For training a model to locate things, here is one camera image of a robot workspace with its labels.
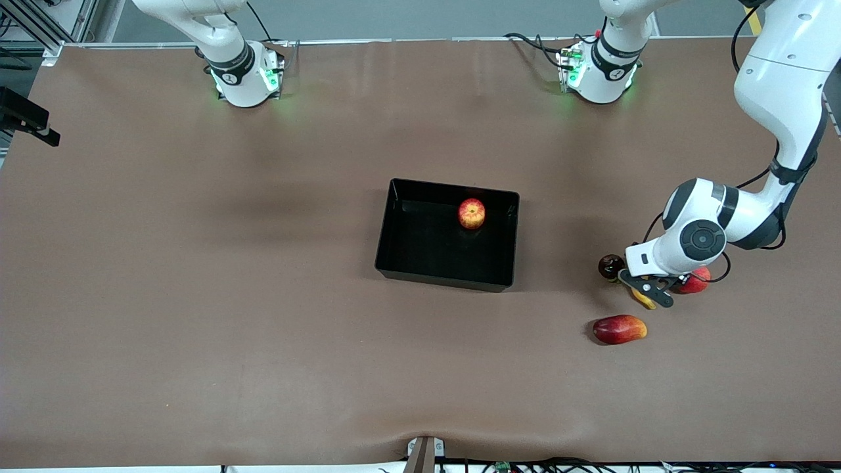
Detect brown table mat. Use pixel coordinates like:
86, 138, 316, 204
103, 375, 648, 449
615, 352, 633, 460
0, 36, 841, 468

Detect metal table edge rail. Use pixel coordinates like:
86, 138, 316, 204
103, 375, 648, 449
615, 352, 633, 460
62, 36, 756, 48

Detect red yellow striped apple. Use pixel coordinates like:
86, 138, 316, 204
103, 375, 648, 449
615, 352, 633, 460
458, 198, 487, 230

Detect yellow banana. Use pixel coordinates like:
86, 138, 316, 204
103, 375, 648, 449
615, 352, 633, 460
629, 278, 658, 311

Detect plain red round fruit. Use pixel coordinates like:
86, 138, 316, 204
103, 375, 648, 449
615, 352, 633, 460
677, 265, 712, 294

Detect metal table edge bracket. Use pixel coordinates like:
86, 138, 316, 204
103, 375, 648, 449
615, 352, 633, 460
404, 436, 446, 473

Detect black right arm base cable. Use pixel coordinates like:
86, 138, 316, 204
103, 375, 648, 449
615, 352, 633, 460
246, 0, 290, 47

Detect black plastic box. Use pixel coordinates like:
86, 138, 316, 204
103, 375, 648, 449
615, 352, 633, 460
375, 178, 520, 293

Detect aluminium frame struts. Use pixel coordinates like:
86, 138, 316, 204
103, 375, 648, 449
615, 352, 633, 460
0, 0, 99, 63

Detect black left arm base cables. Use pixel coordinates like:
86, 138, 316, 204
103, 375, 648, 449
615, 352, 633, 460
505, 30, 595, 70

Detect red mango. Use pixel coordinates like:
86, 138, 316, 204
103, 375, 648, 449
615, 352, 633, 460
593, 314, 648, 346

